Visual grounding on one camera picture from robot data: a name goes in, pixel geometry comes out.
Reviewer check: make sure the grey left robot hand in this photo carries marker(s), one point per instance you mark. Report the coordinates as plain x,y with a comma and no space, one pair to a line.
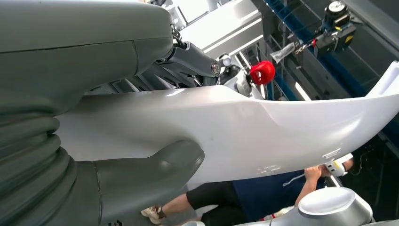
78,46

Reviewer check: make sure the black and white humanoid robot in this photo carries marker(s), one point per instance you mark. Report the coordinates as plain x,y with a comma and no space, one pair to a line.
233,78

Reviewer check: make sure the red emergency stop button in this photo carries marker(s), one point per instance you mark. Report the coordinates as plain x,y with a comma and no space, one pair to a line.
263,73

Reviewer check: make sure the person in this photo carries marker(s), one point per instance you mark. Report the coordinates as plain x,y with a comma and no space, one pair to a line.
215,196

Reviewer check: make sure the clear plastic bag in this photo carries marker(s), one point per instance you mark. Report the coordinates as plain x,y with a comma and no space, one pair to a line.
282,52

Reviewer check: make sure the black hoist device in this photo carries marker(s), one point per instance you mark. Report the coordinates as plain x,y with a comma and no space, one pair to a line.
335,37

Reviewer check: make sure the white VR controller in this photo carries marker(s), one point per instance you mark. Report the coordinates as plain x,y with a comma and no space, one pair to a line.
338,167

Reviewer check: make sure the silver round robot joint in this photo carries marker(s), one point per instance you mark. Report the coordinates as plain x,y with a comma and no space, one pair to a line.
327,206

